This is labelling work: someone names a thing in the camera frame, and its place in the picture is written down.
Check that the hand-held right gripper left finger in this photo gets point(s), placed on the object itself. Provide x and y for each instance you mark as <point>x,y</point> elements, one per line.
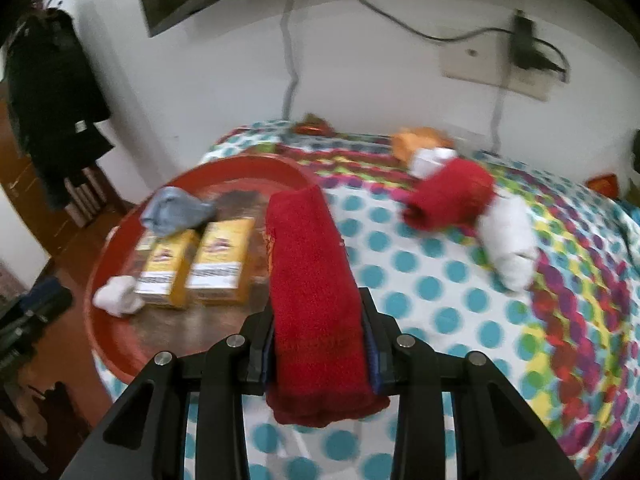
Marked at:
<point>260,355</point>

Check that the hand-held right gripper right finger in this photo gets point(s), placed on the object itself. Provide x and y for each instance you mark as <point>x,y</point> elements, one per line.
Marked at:
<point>377,360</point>

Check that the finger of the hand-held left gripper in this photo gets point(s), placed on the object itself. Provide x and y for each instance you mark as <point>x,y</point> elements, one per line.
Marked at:
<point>47,300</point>
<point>17,335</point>

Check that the round red tray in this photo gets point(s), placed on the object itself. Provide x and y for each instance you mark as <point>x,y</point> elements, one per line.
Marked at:
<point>200,320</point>

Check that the embroidered red towel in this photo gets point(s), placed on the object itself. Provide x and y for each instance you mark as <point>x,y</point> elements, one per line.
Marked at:
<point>310,285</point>

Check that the yellow cardboard box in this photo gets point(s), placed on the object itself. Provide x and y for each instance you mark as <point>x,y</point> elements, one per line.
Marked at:
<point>167,260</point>
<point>220,255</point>

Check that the grey-blue sock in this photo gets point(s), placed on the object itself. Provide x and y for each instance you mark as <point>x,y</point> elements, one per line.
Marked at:
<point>170,210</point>

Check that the large white sock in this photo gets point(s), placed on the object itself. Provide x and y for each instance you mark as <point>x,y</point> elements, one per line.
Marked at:
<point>510,245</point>

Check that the plain red towel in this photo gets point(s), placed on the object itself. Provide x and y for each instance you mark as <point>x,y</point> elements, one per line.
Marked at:
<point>450,195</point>

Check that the small white sock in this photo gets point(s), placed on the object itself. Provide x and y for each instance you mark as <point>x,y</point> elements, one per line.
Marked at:
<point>430,162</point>
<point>117,297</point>

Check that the orange rubber toy animal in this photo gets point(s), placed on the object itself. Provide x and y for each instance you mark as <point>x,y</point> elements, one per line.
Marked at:
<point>410,142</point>

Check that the polka dot bedsheet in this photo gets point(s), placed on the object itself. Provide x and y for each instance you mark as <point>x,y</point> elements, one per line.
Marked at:
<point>450,320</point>

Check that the dark wooden chair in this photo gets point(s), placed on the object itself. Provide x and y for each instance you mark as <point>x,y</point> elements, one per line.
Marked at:
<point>95,185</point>

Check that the wooden door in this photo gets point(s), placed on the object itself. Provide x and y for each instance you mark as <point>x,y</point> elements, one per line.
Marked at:
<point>20,175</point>

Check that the black hanging jacket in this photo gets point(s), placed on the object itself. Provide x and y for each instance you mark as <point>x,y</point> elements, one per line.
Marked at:
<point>50,100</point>

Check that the red box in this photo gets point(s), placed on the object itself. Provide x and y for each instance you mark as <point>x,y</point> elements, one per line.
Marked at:
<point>602,186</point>

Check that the dark object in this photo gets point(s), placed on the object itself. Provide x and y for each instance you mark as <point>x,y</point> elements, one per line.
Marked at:
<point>636,160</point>

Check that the black plug adapter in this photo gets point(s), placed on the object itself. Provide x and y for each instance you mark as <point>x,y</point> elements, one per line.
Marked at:
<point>522,40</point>

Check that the white wall socket plate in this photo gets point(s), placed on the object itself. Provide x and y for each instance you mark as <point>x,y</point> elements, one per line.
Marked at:
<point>475,60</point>

